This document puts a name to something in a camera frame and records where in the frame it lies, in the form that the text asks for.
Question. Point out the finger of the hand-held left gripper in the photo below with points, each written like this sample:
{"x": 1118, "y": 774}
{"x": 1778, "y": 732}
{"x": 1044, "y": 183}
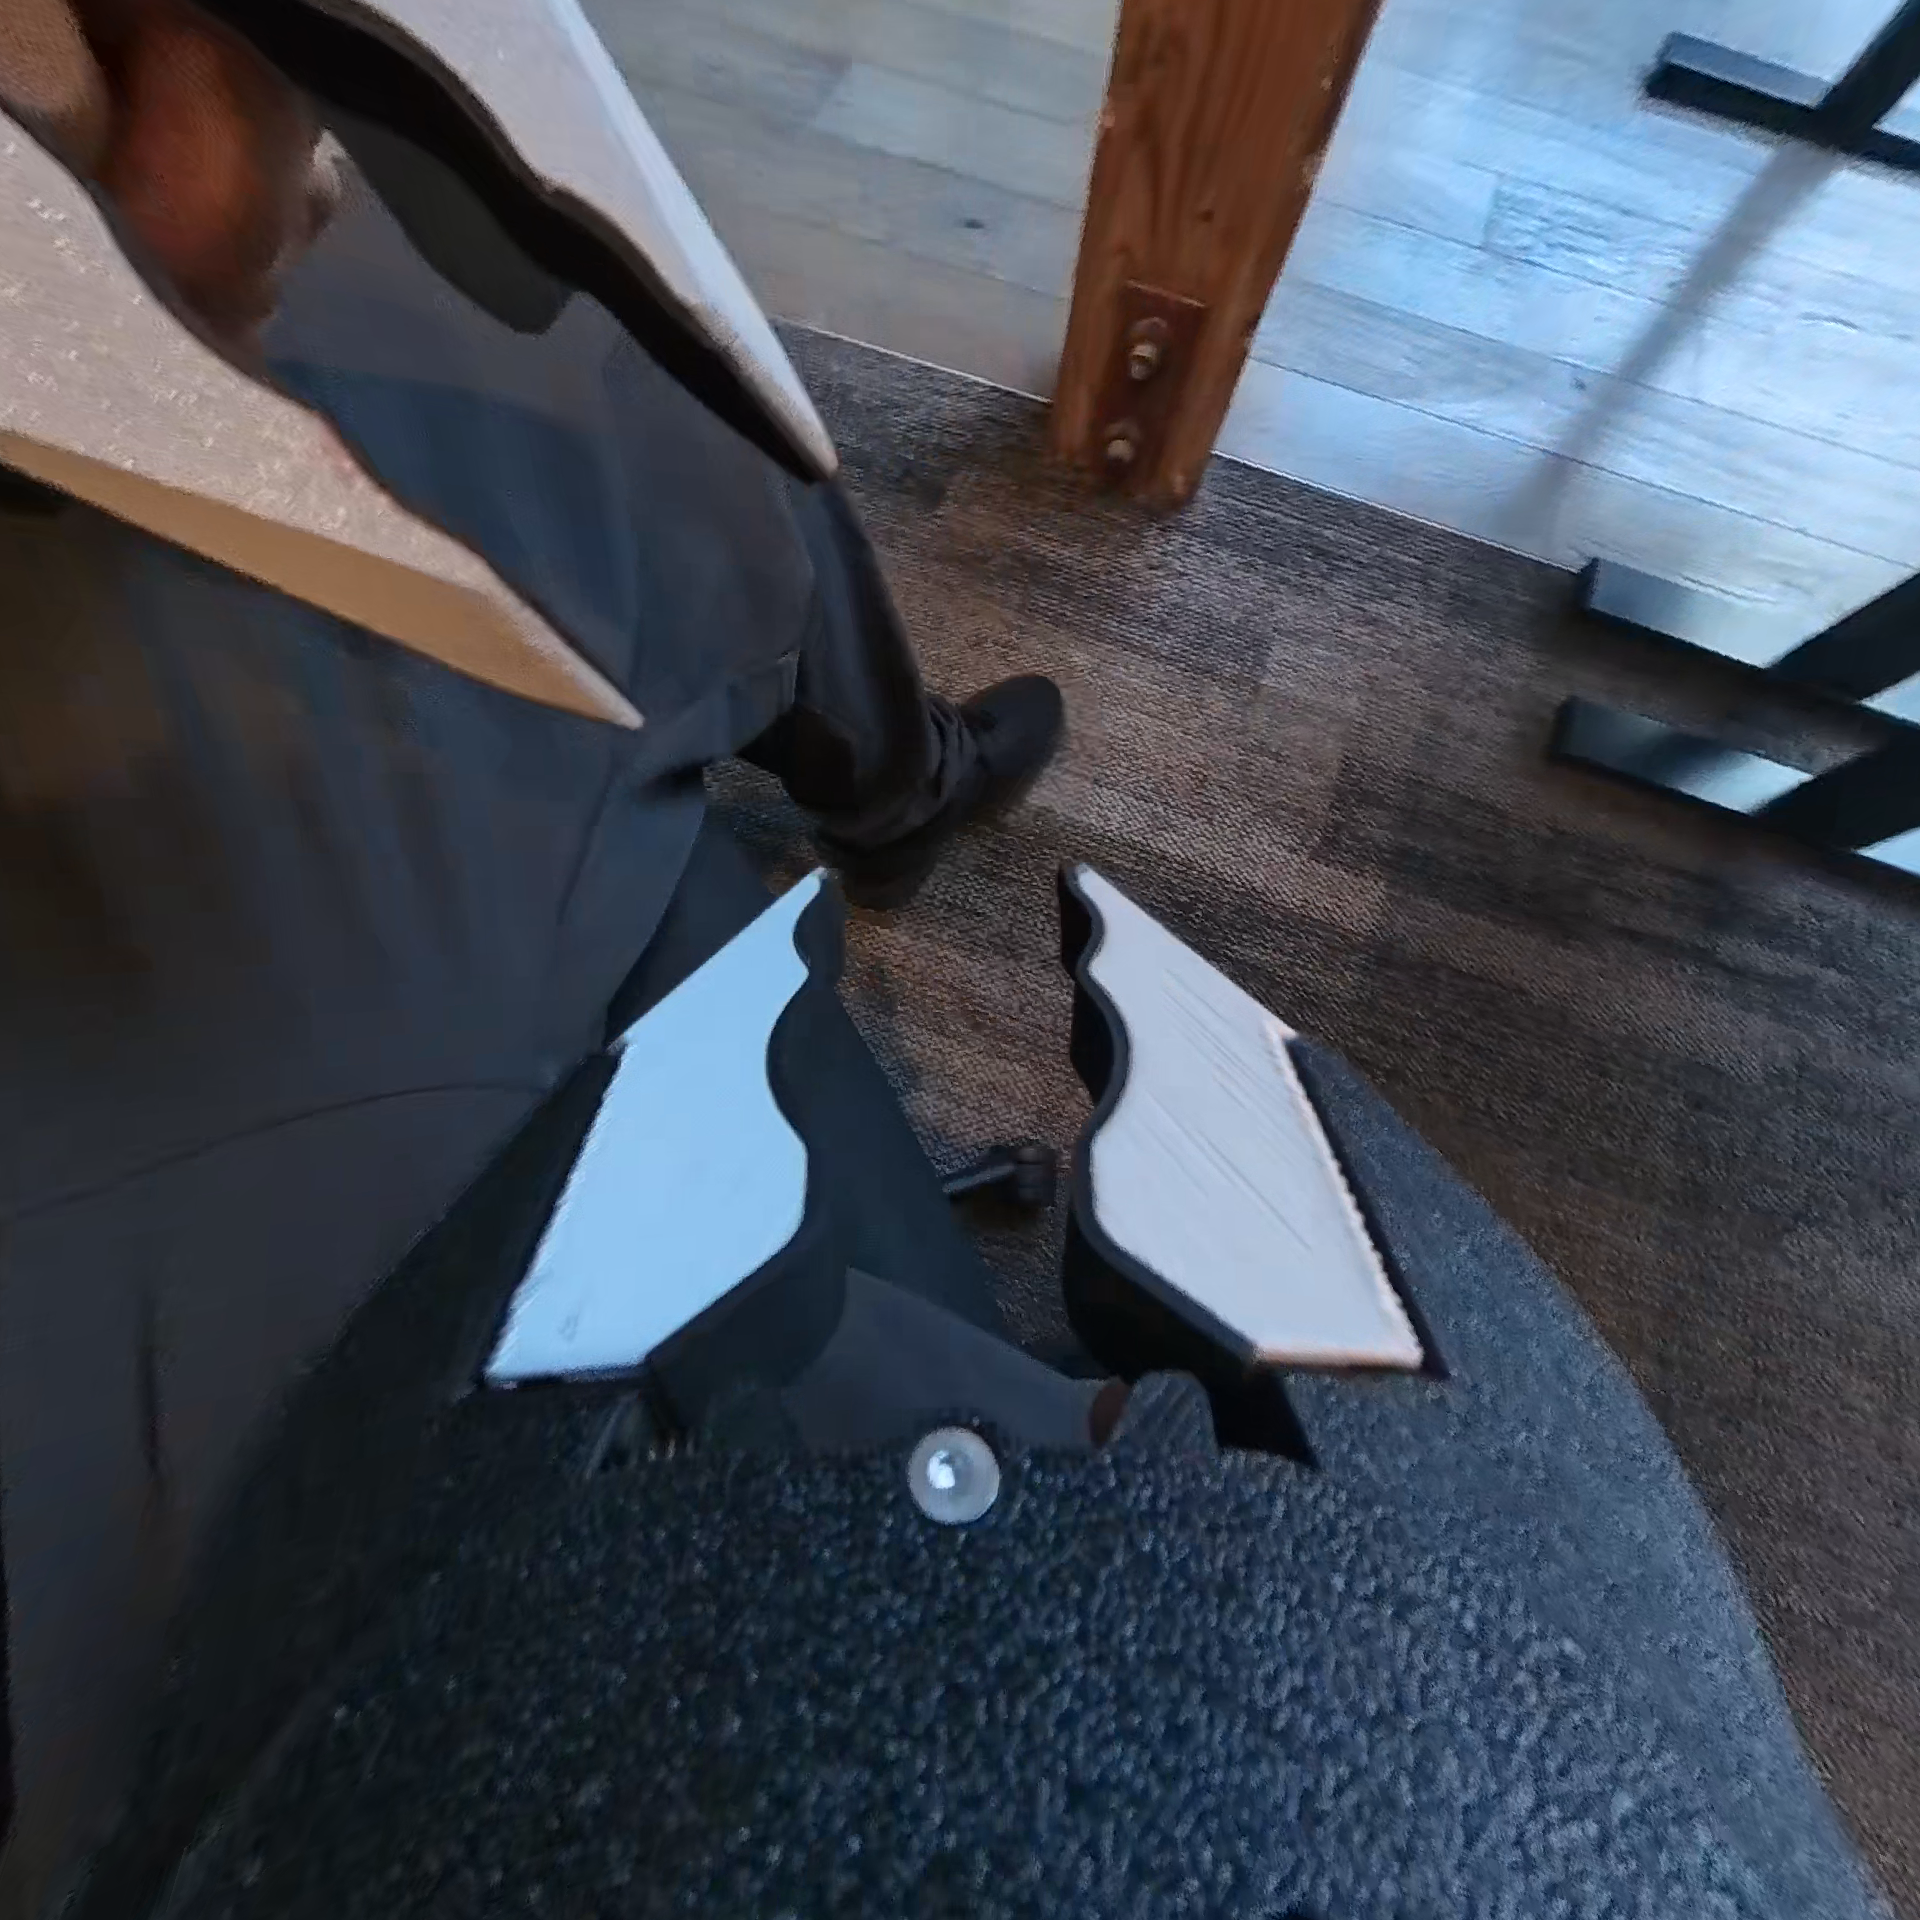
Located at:
{"x": 149, "y": 390}
{"x": 601, "y": 136}

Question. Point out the black metal frame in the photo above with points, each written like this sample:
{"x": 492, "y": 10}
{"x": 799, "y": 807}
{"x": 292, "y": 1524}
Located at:
{"x": 1755, "y": 99}

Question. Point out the black desk leg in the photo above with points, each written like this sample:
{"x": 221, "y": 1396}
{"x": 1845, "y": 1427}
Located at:
{"x": 1649, "y": 744}
{"x": 1665, "y": 600}

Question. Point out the person's black shoe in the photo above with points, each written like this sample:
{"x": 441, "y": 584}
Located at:
{"x": 998, "y": 736}

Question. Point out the person's left hand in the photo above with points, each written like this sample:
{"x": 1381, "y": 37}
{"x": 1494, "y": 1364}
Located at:
{"x": 195, "y": 164}

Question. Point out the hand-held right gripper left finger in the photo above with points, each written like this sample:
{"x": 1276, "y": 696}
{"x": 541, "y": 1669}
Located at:
{"x": 661, "y": 1184}

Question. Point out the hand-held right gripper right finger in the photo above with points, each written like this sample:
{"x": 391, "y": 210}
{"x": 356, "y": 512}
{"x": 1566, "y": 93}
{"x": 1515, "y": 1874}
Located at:
{"x": 1229, "y": 1184}

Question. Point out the wooden post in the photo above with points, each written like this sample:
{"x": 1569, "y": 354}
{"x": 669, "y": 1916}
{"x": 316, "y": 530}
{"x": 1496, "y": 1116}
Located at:
{"x": 1202, "y": 182}

